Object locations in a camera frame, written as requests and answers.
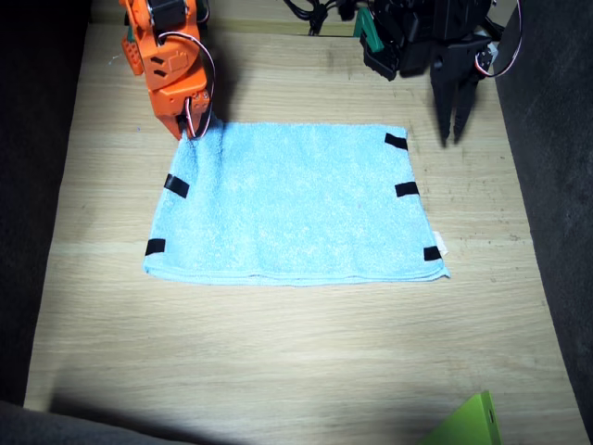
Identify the green plastic wedge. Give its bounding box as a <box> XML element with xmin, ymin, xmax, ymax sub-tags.
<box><xmin>419</xmin><ymin>390</ymin><xmax>504</xmax><ymax>445</ymax></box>

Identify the white red servo wire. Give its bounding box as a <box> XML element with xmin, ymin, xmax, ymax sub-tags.
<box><xmin>479</xmin><ymin>0</ymin><xmax>525</xmax><ymax>78</ymax></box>
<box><xmin>156</xmin><ymin>31</ymin><xmax>218</xmax><ymax>140</ymax></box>

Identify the dark grey foam panel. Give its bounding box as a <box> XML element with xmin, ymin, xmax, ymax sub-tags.
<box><xmin>0</xmin><ymin>400</ymin><xmax>223</xmax><ymax>445</ymax></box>
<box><xmin>0</xmin><ymin>0</ymin><xmax>94</xmax><ymax>409</ymax></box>
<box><xmin>490</xmin><ymin>0</ymin><xmax>593</xmax><ymax>445</ymax></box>

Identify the light blue towel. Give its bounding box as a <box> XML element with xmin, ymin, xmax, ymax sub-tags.
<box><xmin>142</xmin><ymin>121</ymin><xmax>451</xmax><ymax>287</ymax></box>

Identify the black cable bundle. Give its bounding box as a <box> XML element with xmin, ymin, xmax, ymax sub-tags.
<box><xmin>282</xmin><ymin>0</ymin><xmax>358</xmax><ymax>36</ymax></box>

